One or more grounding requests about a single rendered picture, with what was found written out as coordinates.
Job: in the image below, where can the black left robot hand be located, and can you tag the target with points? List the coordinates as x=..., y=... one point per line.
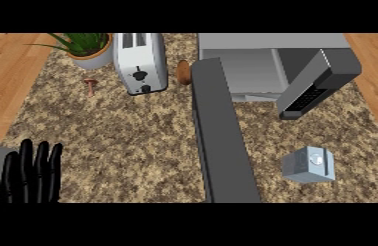
x=30, y=176

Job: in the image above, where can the dark grey microwave door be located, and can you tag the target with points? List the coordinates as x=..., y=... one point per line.
x=221, y=133

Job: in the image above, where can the pale grey milk carton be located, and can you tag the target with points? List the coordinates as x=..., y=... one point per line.
x=309, y=165

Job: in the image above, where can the grey microwave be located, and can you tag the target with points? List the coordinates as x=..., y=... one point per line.
x=295, y=70

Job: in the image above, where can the brown mushroom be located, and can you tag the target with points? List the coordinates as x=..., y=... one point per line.
x=90, y=85

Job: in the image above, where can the green potted plant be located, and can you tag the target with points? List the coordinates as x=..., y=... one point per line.
x=89, y=48

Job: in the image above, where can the white toaster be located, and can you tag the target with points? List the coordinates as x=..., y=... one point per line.
x=140, y=63

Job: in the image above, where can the brown round bread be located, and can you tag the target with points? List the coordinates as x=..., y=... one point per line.
x=183, y=72

